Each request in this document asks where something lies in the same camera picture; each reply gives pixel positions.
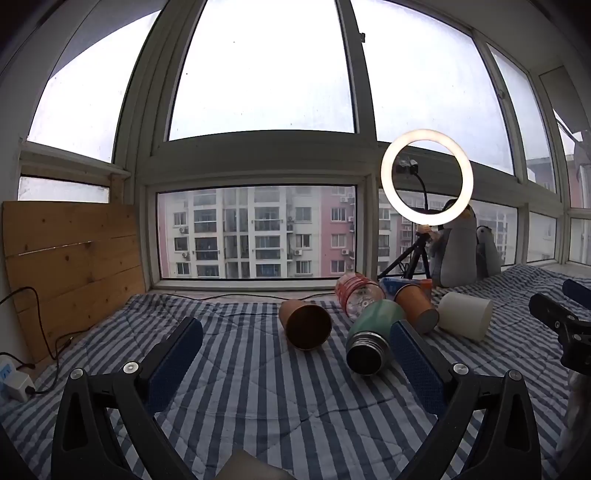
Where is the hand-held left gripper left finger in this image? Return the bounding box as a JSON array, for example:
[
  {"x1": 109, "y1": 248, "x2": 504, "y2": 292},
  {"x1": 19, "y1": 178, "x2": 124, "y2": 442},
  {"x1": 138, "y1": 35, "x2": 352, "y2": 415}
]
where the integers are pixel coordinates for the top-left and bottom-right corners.
[{"x1": 51, "y1": 316, "x2": 204, "y2": 480}]

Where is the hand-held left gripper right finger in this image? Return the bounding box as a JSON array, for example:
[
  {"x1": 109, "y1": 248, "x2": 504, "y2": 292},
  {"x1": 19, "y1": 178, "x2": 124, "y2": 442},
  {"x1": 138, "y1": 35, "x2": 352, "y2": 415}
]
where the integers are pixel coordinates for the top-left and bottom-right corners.
[{"x1": 390, "y1": 319, "x2": 556, "y2": 480}]

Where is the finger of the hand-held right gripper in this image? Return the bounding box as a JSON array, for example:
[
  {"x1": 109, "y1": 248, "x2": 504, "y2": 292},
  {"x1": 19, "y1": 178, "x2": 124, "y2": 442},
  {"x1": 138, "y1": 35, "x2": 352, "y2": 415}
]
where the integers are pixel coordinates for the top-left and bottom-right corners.
[
  {"x1": 562, "y1": 278, "x2": 591, "y2": 308},
  {"x1": 529, "y1": 293, "x2": 581, "y2": 334}
]

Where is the brown paper cup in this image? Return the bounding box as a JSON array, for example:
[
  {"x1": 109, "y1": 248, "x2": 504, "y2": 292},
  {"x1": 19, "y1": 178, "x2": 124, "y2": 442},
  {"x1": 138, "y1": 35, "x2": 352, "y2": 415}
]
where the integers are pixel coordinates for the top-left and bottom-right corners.
[{"x1": 278, "y1": 299, "x2": 333, "y2": 352}]

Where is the orange paper cup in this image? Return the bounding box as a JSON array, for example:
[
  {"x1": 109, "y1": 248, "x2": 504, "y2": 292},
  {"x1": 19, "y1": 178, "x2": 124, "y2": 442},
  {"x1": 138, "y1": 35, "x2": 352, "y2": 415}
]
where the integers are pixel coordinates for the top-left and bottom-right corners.
[{"x1": 394, "y1": 282, "x2": 440, "y2": 335}]

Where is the white cup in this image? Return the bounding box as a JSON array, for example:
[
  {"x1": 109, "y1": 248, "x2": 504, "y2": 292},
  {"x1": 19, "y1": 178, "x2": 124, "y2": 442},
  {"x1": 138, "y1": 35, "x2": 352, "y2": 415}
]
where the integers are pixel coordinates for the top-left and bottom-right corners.
[{"x1": 436, "y1": 292, "x2": 493, "y2": 342}]

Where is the green steel thermos bottle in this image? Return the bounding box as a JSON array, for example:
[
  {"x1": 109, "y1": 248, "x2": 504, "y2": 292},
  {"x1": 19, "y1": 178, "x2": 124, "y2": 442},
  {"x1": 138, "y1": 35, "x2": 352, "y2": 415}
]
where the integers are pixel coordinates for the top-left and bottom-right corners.
[{"x1": 345, "y1": 299, "x2": 407, "y2": 376}]

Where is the small grey penguin plush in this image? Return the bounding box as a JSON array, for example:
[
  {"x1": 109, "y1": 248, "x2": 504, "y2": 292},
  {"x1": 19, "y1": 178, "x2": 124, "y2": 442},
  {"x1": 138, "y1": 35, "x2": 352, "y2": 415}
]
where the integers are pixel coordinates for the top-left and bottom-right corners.
[{"x1": 475, "y1": 226, "x2": 502, "y2": 278}]

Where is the blue packet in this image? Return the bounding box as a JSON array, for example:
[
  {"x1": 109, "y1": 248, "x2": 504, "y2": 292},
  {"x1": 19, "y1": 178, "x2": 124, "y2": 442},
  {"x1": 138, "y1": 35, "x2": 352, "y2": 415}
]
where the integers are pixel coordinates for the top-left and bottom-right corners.
[{"x1": 379, "y1": 276, "x2": 433, "y2": 301}]

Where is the blue striped blanket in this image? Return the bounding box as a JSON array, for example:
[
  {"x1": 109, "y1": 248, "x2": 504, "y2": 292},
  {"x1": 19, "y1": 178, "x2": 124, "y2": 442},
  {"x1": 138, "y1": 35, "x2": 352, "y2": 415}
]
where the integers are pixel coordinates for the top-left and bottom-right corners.
[{"x1": 0, "y1": 265, "x2": 591, "y2": 480}]

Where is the clear plastic bottle red label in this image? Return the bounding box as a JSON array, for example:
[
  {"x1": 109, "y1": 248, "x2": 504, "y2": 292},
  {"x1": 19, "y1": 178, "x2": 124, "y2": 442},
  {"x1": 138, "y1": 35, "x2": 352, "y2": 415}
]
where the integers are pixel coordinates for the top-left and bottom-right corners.
[{"x1": 335, "y1": 271, "x2": 386, "y2": 319}]

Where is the large grey penguin plush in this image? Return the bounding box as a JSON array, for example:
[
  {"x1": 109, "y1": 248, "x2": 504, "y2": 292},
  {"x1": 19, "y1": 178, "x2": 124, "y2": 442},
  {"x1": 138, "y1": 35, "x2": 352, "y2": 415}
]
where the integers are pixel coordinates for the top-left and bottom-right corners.
[{"x1": 429, "y1": 199, "x2": 479, "y2": 287}]

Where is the black tripod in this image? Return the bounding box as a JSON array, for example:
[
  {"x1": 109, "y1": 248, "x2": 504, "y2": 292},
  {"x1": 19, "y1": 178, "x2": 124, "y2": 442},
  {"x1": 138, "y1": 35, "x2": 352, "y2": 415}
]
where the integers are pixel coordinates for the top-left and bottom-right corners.
[{"x1": 379, "y1": 225, "x2": 433, "y2": 280}]

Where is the wooden board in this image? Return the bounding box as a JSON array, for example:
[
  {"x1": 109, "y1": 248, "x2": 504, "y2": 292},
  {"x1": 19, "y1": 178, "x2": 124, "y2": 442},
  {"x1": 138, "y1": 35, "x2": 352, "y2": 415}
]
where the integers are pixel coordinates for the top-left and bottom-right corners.
[{"x1": 2, "y1": 199, "x2": 147, "y2": 365}]

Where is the apartment building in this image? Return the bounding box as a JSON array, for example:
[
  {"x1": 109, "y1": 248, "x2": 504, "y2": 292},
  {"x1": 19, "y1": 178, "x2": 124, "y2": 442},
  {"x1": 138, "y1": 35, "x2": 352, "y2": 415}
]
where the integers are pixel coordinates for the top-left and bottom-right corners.
[{"x1": 159, "y1": 186, "x2": 356, "y2": 279}]

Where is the white power strip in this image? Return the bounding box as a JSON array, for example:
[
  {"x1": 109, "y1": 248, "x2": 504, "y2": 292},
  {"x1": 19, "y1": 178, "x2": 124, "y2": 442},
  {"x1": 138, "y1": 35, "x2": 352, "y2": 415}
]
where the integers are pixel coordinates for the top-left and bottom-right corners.
[{"x1": 0, "y1": 353, "x2": 38, "y2": 402}]

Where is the black gooseneck phone holder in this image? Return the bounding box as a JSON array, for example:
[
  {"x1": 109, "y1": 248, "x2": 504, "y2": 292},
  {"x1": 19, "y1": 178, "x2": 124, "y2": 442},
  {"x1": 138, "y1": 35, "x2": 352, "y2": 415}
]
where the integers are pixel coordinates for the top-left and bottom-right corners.
[{"x1": 394, "y1": 157, "x2": 431, "y2": 214}]

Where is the black power cable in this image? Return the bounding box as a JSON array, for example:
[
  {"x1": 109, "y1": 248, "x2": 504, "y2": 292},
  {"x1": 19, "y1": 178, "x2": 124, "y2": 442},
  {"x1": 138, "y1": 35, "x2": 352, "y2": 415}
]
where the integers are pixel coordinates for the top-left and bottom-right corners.
[{"x1": 0, "y1": 286, "x2": 75, "y2": 396}]

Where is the ring light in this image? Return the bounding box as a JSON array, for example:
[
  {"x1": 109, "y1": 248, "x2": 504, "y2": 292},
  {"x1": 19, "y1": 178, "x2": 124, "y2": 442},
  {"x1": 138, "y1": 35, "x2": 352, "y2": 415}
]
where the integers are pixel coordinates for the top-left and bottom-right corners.
[{"x1": 380, "y1": 129, "x2": 475, "y2": 227}]

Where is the white window frame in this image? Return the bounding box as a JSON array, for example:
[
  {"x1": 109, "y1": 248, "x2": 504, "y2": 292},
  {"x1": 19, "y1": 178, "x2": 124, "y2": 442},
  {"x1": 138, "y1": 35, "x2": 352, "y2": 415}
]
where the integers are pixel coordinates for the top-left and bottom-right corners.
[{"x1": 18, "y1": 0, "x2": 591, "y2": 291}]

